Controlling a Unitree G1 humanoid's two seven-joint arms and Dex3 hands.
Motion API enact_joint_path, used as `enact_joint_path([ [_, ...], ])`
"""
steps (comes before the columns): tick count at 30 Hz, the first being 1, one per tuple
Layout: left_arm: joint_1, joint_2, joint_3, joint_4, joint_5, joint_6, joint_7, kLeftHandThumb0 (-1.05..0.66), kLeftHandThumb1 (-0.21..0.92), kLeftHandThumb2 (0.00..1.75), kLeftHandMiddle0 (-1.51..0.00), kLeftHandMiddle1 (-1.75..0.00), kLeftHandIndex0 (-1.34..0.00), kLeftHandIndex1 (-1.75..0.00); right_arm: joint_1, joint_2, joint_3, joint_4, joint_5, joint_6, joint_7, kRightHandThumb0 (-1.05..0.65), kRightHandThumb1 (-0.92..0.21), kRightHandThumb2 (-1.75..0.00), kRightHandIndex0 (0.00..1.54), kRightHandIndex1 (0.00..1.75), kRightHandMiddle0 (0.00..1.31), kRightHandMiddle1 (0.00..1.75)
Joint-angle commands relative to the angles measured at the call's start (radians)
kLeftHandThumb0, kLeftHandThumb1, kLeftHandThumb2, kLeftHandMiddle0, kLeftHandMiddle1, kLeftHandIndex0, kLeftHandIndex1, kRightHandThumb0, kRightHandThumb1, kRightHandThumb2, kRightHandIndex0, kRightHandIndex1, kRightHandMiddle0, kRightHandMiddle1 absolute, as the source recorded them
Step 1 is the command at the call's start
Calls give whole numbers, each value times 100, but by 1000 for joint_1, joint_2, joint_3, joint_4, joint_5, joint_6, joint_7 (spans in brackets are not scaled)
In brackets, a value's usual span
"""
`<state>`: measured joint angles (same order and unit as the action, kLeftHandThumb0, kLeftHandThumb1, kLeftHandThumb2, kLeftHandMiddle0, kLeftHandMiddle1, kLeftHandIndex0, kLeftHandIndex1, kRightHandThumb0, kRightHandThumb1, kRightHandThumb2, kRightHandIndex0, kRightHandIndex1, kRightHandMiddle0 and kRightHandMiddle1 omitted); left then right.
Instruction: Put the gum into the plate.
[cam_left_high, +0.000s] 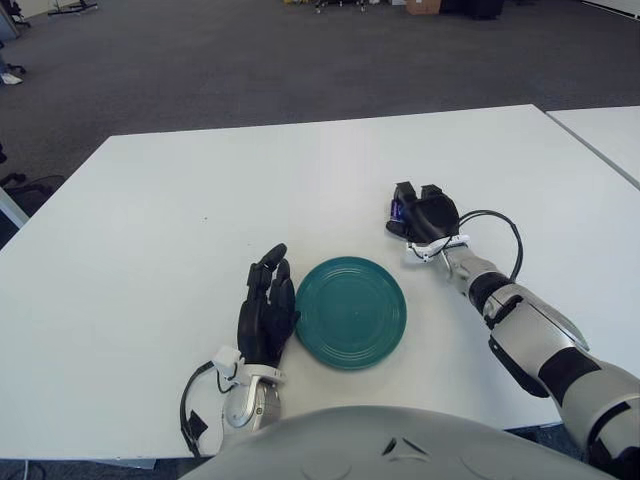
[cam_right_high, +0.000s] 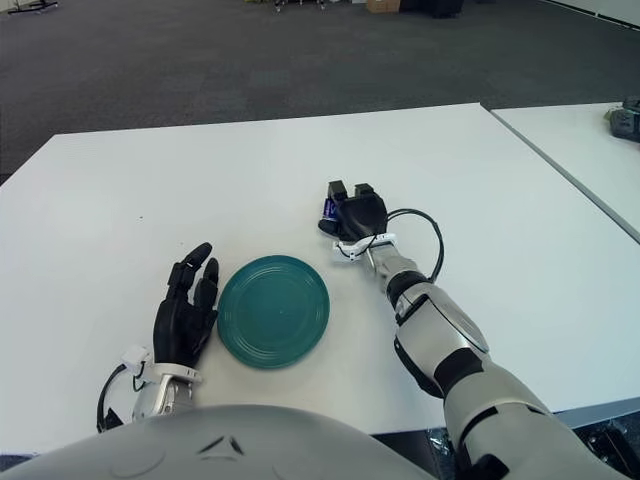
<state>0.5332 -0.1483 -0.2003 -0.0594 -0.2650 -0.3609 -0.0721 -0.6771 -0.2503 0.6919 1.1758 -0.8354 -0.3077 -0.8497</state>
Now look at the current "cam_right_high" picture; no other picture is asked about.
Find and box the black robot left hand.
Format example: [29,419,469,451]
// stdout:
[152,242,221,371]

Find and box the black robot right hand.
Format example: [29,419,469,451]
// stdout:
[317,179,390,246]

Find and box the green round plate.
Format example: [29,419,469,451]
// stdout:
[216,254,331,371]

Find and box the grey robot torso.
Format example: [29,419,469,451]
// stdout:
[0,403,441,480]

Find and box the black cabinet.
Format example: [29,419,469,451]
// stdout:
[399,0,464,19]

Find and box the wheeled cart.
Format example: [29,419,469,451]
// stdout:
[272,0,351,14]

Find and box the dark device on table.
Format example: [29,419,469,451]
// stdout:
[605,98,640,142]

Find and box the black floor stand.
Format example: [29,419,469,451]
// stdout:
[7,0,64,16]

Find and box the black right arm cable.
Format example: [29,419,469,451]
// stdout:
[359,207,445,279]

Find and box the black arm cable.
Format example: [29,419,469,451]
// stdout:
[359,207,445,279]
[96,363,146,434]

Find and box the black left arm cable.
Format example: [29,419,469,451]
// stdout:
[96,363,146,434]

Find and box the grey table support frame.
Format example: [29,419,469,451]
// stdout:
[574,419,640,466]

